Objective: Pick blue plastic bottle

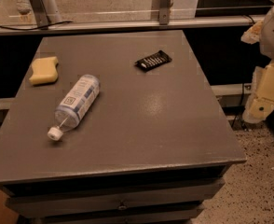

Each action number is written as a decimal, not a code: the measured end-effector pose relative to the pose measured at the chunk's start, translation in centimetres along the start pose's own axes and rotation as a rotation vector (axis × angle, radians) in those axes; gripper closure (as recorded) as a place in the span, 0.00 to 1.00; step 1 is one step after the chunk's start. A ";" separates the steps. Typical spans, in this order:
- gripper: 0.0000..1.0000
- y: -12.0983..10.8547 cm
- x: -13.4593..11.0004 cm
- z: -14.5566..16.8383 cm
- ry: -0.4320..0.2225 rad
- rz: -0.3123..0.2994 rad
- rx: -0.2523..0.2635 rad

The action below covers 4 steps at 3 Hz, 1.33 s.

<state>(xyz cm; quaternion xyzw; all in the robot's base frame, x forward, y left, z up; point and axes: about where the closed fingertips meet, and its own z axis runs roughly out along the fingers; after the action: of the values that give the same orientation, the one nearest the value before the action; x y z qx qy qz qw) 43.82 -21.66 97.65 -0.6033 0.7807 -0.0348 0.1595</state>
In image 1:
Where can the clear blue-label plastic bottle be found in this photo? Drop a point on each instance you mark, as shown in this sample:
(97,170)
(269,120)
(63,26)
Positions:
(74,106)

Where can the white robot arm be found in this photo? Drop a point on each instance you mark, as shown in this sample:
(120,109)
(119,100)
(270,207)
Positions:
(260,103)

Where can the grey drawer cabinet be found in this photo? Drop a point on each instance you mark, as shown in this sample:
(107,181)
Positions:
(151,148)

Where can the yellow sponge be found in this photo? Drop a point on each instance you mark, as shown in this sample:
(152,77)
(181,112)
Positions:
(44,71)

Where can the metal bracket post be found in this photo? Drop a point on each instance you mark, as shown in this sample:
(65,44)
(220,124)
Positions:
(164,12)

